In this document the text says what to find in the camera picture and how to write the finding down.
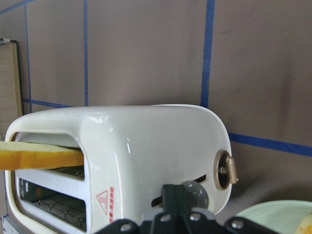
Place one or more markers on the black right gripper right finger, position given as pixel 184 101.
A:
pixel 193 216

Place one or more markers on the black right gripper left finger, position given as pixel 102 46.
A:
pixel 163 220

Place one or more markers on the white two-slot toaster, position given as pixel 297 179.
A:
pixel 129 152

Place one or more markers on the bread slice in toaster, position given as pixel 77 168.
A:
pixel 16 155

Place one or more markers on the light green plate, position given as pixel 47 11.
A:
pixel 281 216

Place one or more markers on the triangular toast on plate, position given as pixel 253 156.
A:
pixel 305 226

